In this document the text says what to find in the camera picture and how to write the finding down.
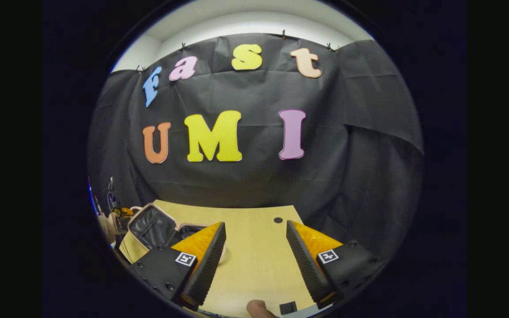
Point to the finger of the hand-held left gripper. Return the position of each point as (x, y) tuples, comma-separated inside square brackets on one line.
[(123, 212)]

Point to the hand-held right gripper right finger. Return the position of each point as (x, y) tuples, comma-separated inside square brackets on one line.
[(309, 265)]

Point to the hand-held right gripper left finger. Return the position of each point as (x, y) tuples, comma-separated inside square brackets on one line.
[(208, 269)]

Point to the pink suitcase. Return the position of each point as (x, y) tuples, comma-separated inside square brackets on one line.
[(153, 227)]

